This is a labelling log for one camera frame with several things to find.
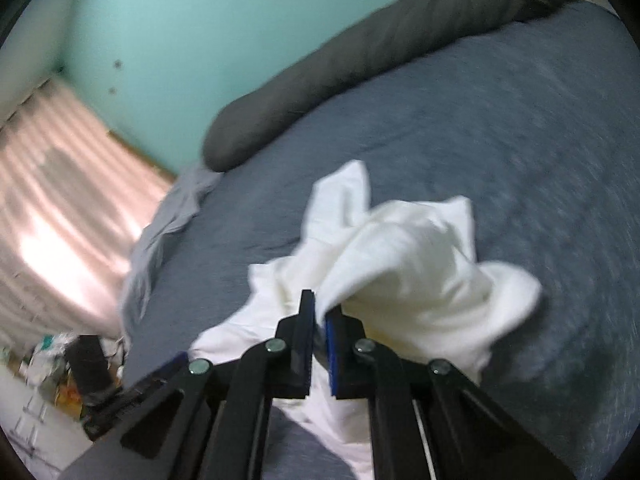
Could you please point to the dark grey rolled duvet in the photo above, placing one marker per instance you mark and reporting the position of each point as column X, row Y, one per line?
column 350, row 55

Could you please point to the black box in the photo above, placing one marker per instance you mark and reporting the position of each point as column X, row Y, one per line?
column 90, row 365

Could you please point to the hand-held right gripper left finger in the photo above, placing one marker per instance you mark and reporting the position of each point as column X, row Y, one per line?
column 306, row 345

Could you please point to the pink curtain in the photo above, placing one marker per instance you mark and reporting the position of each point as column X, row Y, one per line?
column 60, row 200

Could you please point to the floor clutter pile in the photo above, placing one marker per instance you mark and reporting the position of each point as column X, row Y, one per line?
column 45, row 360

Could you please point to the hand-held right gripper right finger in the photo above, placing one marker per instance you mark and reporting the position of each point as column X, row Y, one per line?
column 334, row 355

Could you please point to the white long-sleeve shirt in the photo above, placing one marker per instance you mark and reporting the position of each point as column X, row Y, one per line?
column 415, row 270

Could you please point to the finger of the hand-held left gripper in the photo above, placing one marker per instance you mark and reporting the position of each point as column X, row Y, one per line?
column 150, row 385

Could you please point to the light grey sheet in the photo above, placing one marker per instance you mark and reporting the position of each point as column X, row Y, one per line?
column 165, row 220

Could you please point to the bed with blue patterned sheet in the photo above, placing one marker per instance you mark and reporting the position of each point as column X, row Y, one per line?
column 450, row 135

